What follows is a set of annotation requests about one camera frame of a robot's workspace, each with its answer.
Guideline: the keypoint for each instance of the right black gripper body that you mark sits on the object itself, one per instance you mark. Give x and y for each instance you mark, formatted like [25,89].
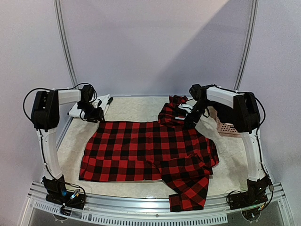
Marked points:
[191,118]

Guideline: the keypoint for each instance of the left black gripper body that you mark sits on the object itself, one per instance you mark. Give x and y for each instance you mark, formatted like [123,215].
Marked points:
[92,114]

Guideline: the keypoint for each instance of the white green raglan t-shirt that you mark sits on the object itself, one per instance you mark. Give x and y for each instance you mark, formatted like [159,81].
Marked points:
[77,113]

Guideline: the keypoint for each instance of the red black plaid garment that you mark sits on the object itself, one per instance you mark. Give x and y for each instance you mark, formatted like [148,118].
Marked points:
[158,150]

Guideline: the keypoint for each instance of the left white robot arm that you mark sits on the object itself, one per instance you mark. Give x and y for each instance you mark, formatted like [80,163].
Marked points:
[45,118]

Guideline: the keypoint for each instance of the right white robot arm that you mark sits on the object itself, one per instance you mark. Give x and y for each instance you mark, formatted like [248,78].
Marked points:
[239,109]

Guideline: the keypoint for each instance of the pink plastic laundry basket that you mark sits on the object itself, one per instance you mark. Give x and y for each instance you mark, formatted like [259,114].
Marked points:
[225,129]

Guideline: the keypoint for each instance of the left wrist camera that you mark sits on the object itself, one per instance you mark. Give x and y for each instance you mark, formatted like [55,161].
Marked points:
[97,103]

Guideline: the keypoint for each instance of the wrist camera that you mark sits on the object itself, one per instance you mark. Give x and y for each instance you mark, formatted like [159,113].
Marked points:
[97,103]
[184,109]

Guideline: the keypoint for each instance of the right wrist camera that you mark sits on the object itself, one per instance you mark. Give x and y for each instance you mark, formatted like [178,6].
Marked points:
[184,109]

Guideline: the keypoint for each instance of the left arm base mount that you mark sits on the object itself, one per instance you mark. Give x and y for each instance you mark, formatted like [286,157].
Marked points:
[63,193]

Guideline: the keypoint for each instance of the aluminium front rail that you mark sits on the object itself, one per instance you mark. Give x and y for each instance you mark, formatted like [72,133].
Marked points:
[103,210]

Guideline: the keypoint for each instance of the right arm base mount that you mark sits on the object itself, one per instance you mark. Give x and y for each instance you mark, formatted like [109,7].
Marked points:
[255,194]

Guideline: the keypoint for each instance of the left aluminium frame post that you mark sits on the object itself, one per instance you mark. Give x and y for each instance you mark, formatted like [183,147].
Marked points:
[64,41]

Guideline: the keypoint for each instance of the aluminium frame post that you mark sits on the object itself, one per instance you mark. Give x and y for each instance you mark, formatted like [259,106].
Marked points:
[64,41]
[247,44]

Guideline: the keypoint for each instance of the right aluminium frame post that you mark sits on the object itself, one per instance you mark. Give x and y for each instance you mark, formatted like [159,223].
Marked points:
[247,44]

